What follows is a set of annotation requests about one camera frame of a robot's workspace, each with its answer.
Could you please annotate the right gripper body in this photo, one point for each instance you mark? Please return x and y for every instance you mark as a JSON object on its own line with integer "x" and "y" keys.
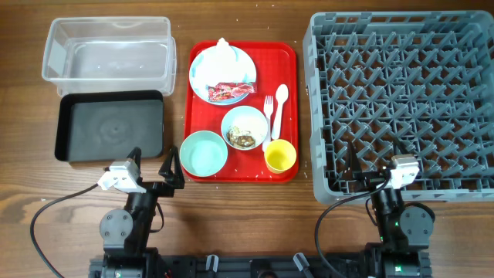
{"x": 371, "y": 180}

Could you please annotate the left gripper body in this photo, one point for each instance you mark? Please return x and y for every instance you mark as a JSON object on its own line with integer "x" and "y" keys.
{"x": 160, "y": 189}

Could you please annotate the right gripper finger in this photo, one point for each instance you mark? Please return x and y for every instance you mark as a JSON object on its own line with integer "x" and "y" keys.
{"x": 399, "y": 147}
{"x": 353, "y": 170}

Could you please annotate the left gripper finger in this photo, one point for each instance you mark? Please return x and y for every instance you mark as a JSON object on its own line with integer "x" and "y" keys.
{"x": 171, "y": 170}
{"x": 135, "y": 155}

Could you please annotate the rice and food scraps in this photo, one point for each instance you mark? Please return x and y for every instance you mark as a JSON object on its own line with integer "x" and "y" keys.
{"x": 241, "y": 139}

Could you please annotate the yellow cup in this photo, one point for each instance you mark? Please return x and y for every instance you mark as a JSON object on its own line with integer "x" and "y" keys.
{"x": 280, "y": 156}

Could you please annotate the light blue bowl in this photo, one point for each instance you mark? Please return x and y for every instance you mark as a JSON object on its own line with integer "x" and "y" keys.
{"x": 246, "y": 118}

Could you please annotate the red snack wrapper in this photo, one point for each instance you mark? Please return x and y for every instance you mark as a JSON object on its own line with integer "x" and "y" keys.
{"x": 227, "y": 91}

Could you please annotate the white napkin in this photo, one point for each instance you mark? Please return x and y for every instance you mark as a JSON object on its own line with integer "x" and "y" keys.
{"x": 219, "y": 65}

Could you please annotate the light blue plate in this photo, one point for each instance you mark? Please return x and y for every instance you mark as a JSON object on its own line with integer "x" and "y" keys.
{"x": 201, "y": 90}

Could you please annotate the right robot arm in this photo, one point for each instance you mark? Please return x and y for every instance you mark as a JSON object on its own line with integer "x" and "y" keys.
{"x": 404, "y": 228}

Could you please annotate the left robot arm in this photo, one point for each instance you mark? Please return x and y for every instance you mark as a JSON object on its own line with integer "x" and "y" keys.
{"x": 125, "y": 231}

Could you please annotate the black waste tray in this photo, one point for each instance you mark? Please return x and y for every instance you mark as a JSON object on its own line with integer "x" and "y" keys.
{"x": 108, "y": 126}

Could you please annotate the grey dishwasher rack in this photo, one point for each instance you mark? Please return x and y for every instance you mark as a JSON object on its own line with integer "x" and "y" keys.
{"x": 378, "y": 81}

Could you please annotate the green bowl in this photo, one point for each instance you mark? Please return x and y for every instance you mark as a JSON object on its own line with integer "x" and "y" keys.
{"x": 203, "y": 153}

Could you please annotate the red serving tray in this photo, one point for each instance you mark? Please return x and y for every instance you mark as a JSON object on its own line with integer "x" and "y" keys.
{"x": 275, "y": 63}

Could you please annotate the clear plastic bin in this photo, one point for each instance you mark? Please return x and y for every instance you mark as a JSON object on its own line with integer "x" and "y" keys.
{"x": 110, "y": 54}

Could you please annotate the white plastic spoon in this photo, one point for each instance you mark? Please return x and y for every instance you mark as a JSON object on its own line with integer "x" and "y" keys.
{"x": 282, "y": 94}

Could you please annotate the white plastic fork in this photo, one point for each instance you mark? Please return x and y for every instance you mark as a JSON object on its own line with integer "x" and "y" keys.
{"x": 267, "y": 109}

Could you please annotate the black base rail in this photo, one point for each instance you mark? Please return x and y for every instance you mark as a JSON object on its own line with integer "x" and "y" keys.
{"x": 348, "y": 264}

